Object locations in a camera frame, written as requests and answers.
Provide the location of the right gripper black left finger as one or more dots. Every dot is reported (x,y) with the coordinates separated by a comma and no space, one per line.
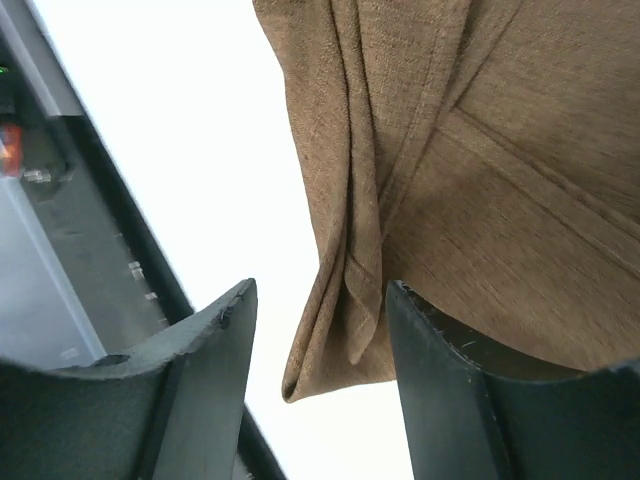
(168,408)

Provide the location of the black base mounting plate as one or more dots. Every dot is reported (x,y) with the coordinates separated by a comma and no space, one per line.
(82,277)

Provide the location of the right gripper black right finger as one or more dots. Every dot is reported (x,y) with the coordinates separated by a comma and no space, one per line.
(475,408)

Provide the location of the brown cloth napkin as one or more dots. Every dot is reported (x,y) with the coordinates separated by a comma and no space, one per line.
(484,152)

